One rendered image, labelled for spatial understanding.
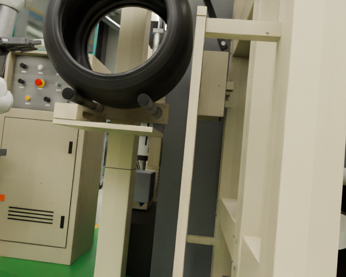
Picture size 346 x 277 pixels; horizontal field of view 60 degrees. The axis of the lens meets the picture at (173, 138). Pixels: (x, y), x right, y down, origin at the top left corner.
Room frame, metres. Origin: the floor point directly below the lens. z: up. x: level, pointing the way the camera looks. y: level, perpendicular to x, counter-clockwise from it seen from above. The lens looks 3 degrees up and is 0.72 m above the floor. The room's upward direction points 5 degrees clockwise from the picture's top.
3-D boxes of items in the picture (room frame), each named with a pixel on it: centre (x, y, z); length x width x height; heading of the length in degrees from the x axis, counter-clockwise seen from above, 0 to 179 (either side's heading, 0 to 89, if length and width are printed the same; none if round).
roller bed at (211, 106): (1.43, -0.15, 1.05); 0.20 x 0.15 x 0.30; 175
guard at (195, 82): (0.99, -0.07, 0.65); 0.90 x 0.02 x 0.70; 175
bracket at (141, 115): (1.42, 0.23, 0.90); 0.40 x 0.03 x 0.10; 85
